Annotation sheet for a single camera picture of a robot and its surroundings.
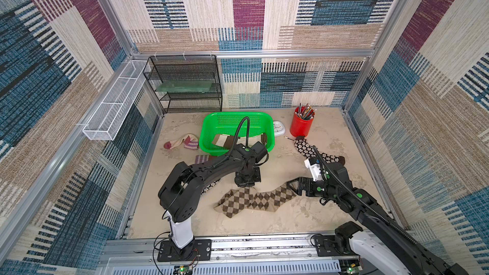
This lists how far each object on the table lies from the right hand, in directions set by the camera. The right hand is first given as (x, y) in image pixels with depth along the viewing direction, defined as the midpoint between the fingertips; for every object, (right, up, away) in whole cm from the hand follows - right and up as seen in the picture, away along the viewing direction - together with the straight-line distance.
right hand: (295, 187), depth 78 cm
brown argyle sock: (-9, -8, +7) cm, 14 cm away
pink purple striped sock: (-49, +17, +25) cm, 58 cm away
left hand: (-16, -1, +6) cm, 17 cm away
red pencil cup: (+8, +27, +21) cm, 35 cm away
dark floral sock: (-35, -2, +11) cm, 37 cm away
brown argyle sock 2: (-25, -7, +3) cm, 26 cm away
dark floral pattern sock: (+12, +12, +24) cm, 29 cm away
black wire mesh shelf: (-52, +56, +23) cm, 80 cm away
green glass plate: (-49, +45, +16) cm, 69 cm away
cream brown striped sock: (-31, +17, +27) cm, 44 cm away
